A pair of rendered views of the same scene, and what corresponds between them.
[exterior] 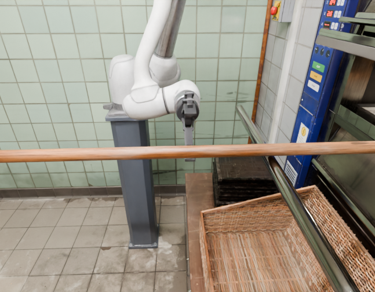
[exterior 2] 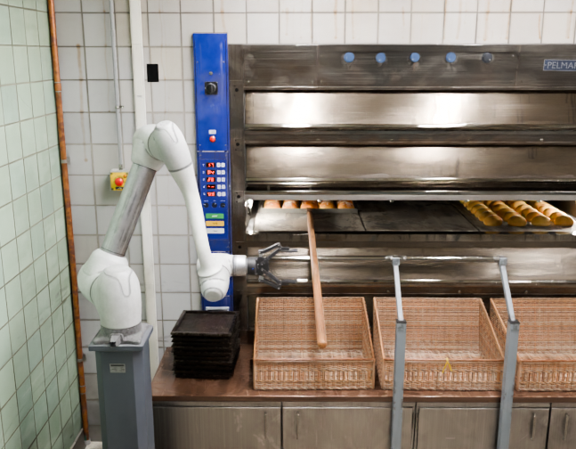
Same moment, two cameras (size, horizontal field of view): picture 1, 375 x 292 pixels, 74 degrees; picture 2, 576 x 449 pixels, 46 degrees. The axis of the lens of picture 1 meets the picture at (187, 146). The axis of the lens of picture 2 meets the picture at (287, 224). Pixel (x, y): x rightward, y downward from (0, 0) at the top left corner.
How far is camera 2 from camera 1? 283 cm
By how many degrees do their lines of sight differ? 81
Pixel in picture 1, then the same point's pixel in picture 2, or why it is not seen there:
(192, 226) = (240, 393)
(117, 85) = (137, 299)
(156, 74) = not seen: hidden behind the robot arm
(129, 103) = (223, 283)
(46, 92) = not seen: outside the picture
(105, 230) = not seen: outside the picture
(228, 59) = (51, 249)
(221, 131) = (60, 358)
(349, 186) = (285, 275)
